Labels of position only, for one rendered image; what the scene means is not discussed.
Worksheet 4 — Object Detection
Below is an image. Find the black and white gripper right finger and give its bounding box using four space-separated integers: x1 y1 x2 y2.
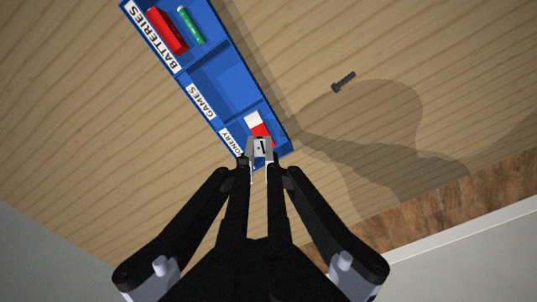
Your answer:
265 136 390 302

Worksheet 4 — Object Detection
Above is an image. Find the green battery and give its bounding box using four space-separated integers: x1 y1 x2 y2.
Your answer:
177 5 206 45

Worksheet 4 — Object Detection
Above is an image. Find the blue three-compartment bin rack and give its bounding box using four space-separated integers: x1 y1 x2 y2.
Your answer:
118 0 294 159

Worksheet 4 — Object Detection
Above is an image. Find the dark grey bolt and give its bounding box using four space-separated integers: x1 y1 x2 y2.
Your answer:
331 71 356 93

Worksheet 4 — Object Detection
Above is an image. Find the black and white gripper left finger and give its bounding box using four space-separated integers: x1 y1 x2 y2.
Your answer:
112 136 254 302

